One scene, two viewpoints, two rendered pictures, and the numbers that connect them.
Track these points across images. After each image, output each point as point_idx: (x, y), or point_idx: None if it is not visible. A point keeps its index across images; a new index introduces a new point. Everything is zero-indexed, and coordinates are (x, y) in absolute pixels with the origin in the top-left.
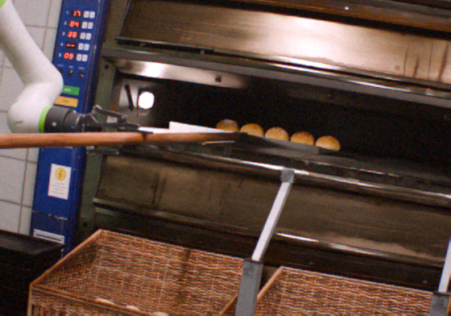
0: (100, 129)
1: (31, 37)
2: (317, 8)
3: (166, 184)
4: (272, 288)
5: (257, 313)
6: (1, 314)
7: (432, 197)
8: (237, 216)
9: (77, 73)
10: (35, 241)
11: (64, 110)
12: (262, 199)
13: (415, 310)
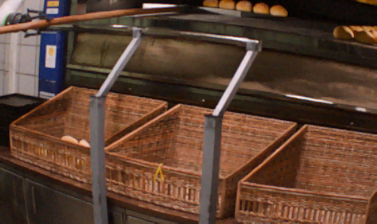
0: (30, 21)
1: None
2: None
3: (108, 48)
4: (166, 121)
5: (145, 140)
6: (8, 147)
7: (230, 40)
8: (149, 66)
9: None
10: (34, 99)
11: (14, 13)
12: (166, 52)
13: (271, 136)
